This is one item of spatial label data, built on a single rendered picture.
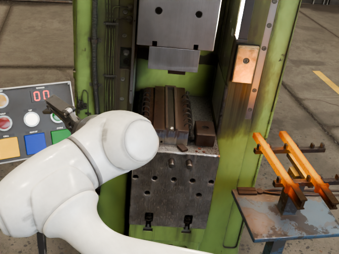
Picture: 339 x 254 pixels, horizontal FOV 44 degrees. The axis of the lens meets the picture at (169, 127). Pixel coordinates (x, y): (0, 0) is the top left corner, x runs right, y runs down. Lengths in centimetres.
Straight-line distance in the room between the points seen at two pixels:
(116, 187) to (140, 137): 153
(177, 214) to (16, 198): 144
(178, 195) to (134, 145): 130
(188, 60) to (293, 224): 80
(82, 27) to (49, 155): 115
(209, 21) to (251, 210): 80
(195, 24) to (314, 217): 94
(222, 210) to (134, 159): 167
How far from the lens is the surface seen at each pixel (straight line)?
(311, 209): 194
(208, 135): 184
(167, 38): 163
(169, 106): 201
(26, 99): 169
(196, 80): 224
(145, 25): 162
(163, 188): 194
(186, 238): 217
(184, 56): 166
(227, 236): 248
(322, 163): 370
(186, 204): 200
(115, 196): 225
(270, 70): 190
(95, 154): 70
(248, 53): 182
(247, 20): 175
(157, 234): 214
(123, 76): 186
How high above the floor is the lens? 195
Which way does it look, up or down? 32 degrees down
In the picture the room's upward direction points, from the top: 7 degrees clockwise
